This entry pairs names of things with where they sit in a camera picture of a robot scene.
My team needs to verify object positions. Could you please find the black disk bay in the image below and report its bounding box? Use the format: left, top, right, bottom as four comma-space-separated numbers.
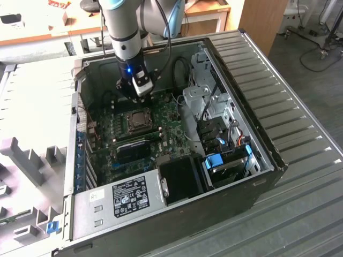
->
196, 116, 231, 156

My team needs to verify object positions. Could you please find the black wheeled stand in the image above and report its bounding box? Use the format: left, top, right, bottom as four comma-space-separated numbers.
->
317, 0, 343, 60

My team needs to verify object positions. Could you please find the metal socket cover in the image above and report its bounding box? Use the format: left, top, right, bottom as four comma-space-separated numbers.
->
127, 107, 155, 134

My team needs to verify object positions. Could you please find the red snack packet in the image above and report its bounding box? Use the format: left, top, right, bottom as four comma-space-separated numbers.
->
47, 0, 72, 9

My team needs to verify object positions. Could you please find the white wheeled equipment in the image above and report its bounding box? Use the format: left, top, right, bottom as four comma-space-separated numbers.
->
277, 0, 308, 35

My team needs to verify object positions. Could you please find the white label printer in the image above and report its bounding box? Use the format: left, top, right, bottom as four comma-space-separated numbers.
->
0, 12, 26, 31

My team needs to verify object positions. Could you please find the wooden desk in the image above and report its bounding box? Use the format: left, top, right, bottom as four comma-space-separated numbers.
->
0, 0, 124, 48

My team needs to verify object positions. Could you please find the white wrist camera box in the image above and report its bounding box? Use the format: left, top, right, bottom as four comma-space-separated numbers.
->
131, 70, 155, 97

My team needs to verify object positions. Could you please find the black cable bundle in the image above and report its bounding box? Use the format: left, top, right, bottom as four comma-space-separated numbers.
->
172, 57, 190, 93

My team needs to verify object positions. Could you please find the dark round monitor base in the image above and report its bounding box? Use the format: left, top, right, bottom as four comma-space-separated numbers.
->
79, 0, 104, 12

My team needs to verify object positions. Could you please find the wooden cabinet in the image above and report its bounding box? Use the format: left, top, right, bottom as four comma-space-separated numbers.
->
237, 0, 289, 57

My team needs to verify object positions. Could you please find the green motherboard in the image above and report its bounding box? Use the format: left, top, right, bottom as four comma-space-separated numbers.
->
85, 89, 194, 186

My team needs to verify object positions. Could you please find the small wooden table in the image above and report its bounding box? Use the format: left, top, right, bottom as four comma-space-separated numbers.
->
183, 0, 232, 37

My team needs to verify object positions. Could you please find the silver power supply unit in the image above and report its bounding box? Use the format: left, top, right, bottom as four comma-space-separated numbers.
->
71, 168, 169, 241

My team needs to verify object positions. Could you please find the black graphics card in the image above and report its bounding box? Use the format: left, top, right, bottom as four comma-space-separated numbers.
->
111, 139, 153, 165

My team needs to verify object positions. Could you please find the CPU socket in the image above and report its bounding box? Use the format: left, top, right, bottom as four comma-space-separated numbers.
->
125, 106, 156, 135

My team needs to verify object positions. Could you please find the grey parts rack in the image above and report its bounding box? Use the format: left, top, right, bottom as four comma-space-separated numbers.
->
0, 136, 68, 248

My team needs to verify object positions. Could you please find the hard disk in blue carrier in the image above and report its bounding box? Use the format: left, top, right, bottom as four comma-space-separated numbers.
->
201, 154, 251, 188

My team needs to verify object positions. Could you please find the blue slot latch strip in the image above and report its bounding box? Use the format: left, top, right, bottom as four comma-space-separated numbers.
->
76, 132, 83, 193

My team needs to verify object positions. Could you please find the black floor cable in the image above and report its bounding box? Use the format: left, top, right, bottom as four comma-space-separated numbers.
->
299, 45, 342, 72

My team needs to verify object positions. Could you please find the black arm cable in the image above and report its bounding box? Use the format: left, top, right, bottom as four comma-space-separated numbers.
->
154, 0, 173, 80

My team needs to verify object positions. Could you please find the black open PC case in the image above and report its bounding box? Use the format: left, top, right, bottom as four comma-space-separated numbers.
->
50, 37, 289, 257

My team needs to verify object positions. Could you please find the silver drive cage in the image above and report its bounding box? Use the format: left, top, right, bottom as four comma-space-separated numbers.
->
182, 84, 234, 121

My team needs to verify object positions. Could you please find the green RAM stick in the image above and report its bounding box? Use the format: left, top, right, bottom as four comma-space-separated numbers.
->
114, 130, 162, 144
0, 210, 32, 228

